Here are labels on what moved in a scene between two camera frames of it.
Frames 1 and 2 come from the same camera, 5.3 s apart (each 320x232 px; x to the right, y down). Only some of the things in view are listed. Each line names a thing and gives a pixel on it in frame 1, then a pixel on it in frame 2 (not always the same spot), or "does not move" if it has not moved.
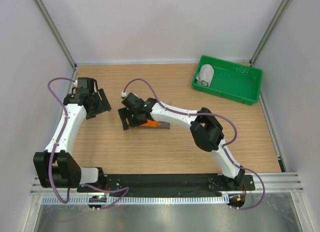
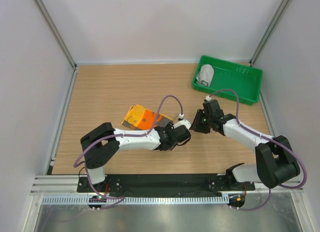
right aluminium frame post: x=282 y=9 does not move
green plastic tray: x=234 y=81 does not move
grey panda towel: x=205 y=75 does not move
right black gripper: x=123 y=112 to x=196 y=125
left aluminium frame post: x=54 y=28 does not move
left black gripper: x=103 y=104 to x=169 y=126
